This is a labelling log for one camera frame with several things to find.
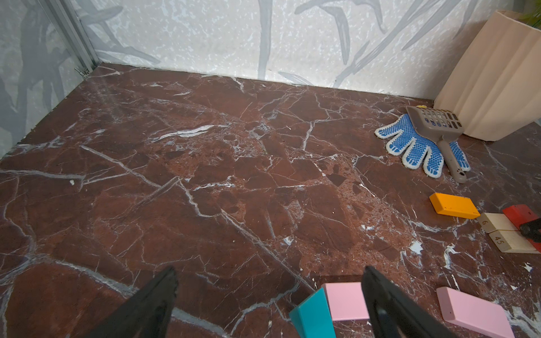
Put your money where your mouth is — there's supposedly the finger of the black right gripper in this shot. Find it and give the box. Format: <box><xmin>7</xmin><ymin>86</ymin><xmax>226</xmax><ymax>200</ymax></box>
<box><xmin>519</xmin><ymin>218</ymin><xmax>541</xmax><ymax>243</ymax></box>

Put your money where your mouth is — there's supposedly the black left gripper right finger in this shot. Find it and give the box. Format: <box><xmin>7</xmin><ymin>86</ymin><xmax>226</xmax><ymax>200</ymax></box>
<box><xmin>362</xmin><ymin>266</ymin><xmax>456</xmax><ymax>337</ymax></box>

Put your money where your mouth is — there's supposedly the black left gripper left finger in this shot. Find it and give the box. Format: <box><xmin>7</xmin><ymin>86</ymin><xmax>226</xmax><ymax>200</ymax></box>
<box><xmin>86</xmin><ymin>266</ymin><xmax>178</xmax><ymax>337</ymax></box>

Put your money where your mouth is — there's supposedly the red block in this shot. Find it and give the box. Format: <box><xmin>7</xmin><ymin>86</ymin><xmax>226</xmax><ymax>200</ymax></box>
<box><xmin>503</xmin><ymin>204</ymin><xmax>540</xmax><ymax>252</ymax></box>

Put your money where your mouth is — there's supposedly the pink block left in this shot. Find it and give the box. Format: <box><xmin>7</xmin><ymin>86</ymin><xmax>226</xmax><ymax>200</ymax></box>
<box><xmin>323</xmin><ymin>282</ymin><xmax>369</xmax><ymax>322</ymax></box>

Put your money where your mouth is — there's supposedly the pink block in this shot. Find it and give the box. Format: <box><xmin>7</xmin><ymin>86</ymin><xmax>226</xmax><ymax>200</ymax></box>
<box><xmin>323</xmin><ymin>282</ymin><xmax>369</xmax><ymax>322</ymax></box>
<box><xmin>436</xmin><ymin>287</ymin><xmax>514</xmax><ymax>338</ymax></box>

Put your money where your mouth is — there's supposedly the teal block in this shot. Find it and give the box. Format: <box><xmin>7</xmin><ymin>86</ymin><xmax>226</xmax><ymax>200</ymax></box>
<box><xmin>289</xmin><ymin>288</ymin><xmax>336</xmax><ymax>338</ymax></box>

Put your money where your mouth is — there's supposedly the orange block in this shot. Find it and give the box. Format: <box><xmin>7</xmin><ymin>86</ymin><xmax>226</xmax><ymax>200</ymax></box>
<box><xmin>429</xmin><ymin>193</ymin><xmax>480</xmax><ymax>219</ymax></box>

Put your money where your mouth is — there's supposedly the pink block middle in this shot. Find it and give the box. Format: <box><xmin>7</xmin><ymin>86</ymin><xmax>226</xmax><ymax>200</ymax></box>
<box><xmin>436</xmin><ymin>287</ymin><xmax>514</xmax><ymax>338</ymax></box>

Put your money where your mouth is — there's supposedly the grey slotted scoop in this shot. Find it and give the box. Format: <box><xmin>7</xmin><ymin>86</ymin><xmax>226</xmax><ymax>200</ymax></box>
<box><xmin>407</xmin><ymin>106</ymin><xmax>467</xmax><ymax>183</ymax></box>

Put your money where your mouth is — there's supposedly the blue dotted work glove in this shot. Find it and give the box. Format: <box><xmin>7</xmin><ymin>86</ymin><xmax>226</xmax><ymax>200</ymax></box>
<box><xmin>375</xmin><ymin>112</ymin><xmax>471</xmax><ymax>178</ymax></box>

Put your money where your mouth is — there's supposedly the beige flower pot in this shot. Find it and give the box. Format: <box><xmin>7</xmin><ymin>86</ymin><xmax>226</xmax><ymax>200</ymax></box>
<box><xmin>434</xmin><ymin>11</ymin><xmax>540</xmax><ymax>141</ymax></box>

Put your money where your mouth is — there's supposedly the green artificial plant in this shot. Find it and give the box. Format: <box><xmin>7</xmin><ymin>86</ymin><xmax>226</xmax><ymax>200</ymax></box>
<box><xmin>519</xmin><ymin>0</ymin><xmax>541</xmax><ymax>29</ymax></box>

